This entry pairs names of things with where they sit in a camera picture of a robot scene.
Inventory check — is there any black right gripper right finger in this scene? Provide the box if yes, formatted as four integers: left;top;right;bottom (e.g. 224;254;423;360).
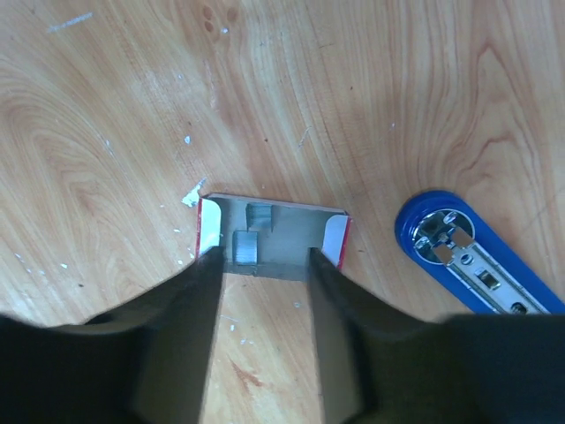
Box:
307;248;564;423

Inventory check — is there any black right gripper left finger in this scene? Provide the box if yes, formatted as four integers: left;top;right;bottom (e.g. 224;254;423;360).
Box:
1;247;224;423

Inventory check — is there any strip of metal staples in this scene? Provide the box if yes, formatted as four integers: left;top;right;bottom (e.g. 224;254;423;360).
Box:
232;231;259;266

